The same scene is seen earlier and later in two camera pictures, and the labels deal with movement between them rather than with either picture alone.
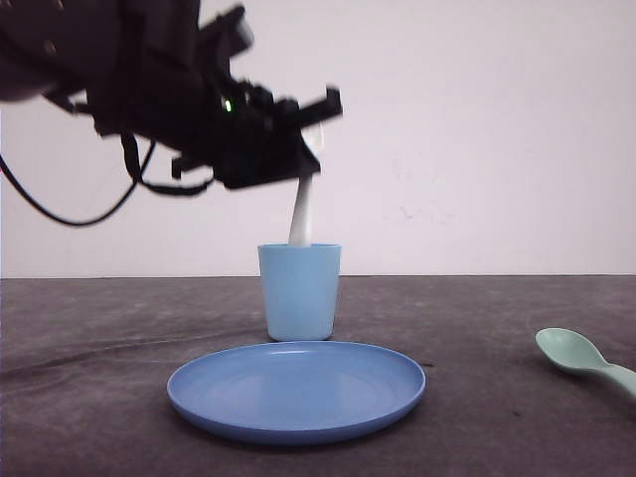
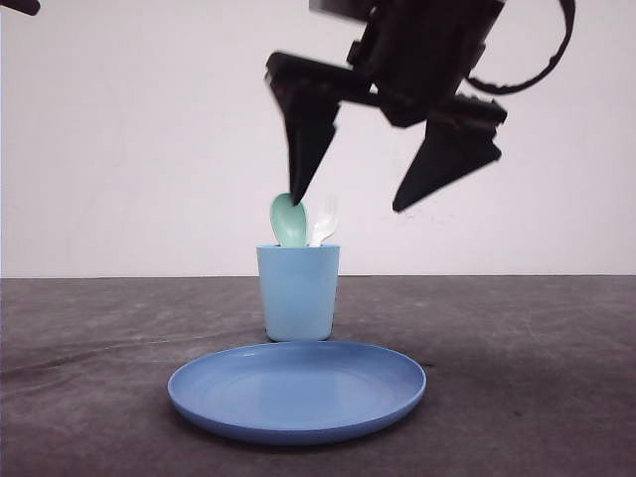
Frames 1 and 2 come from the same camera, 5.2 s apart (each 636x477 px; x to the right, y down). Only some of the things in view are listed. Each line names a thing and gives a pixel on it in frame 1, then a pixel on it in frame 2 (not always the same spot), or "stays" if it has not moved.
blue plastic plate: [292, 393] stays
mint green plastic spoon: [574, 352] to [288, 221]
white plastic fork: [300, 230] to [325, 220]
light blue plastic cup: [301, 290] stays
